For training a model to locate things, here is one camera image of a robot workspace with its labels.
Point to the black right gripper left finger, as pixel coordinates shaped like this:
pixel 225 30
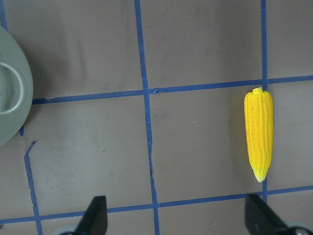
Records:
pixel 95 219

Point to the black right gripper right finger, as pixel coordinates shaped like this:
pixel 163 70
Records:
pixel 260 219

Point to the yellow plastic corn cob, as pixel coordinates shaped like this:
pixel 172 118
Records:
pixel 259 126

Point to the grey-green pot lid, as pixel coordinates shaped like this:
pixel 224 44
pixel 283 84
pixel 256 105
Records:
pixel 16 87

